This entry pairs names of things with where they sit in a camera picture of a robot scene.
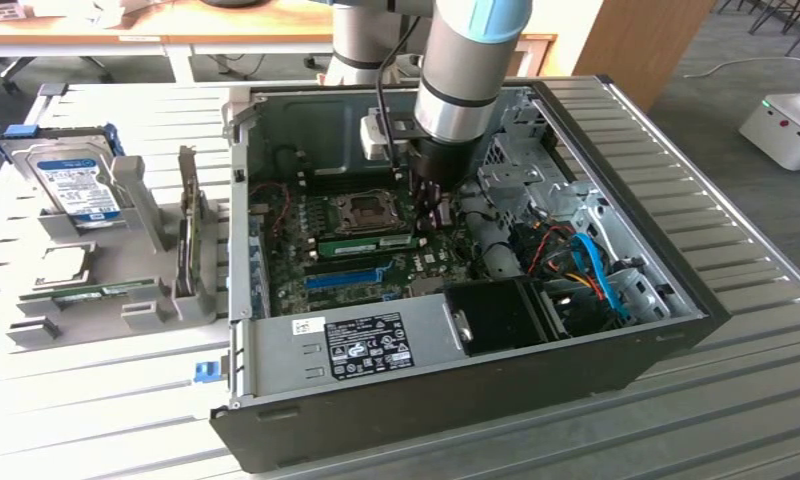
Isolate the blue SATA wire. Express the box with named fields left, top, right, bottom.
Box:
left=568, top=231, right=633, bottom=322

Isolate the green motherboard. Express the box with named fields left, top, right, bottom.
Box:
left=248, top=182, right=485, bottom=317

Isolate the grey power supply with label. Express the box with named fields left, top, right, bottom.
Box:
left=230, top=293, right=476, bottom=407

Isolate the graphics card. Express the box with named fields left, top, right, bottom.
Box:
left=170, top=144, right=209, bottom=302

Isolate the black camera cable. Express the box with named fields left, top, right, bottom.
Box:
left=374, top=14, right=422, bottom=182

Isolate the wooden cabinet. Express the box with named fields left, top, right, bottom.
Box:
left=570, top=0, right=719, bottom=114

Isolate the black open PC case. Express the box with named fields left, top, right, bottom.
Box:
left=208, top=74, right=732, bottom=474

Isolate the white floor cable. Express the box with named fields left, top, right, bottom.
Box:
left=681, top=55, right=800, bottom=80

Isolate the silver CPU chip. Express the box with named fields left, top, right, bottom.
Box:
left=30, top=243, right=99, bottom=292

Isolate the hard disk in blue caddy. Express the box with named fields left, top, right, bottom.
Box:
left=0, top=121, right=129, bottom=232

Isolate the black office chair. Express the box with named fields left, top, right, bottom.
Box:
left=716, top=0, right=800, bottom=60

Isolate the CPU socket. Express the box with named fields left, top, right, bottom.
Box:
left=328, top=191, right=413, bottom=237

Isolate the red and orange wire bundle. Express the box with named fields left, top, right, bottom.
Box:
left=526, top=224, right=608, bottom=301

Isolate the thin red wire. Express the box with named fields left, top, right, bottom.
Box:
left=248, top=181, right=290, bottom=237

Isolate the black fan shroud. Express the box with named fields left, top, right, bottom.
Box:
left=441, top=277, right=569, bottom=357

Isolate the wooden top desk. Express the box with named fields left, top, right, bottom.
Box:
left=0, top=0, right=338, bottom=87

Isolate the grey parts rack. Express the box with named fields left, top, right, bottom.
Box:
left=3, top=153, right=236, bottom=347

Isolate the silver disk bay cage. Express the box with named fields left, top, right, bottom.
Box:
left=476, top=88, right=699, bottom=324

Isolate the green RAM stick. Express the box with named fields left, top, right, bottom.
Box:
left=316, top=233, right=424, bottom=258
left=18, top=278, right=158, bottom=305

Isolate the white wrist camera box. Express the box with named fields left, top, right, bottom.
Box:
left=358, top=106, right=416, bottom=162

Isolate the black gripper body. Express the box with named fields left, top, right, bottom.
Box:
left=409, top=135, right=480, bottom=195

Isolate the blue expansion slot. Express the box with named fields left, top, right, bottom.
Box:
left=305, top=269, right=382, bottom=291

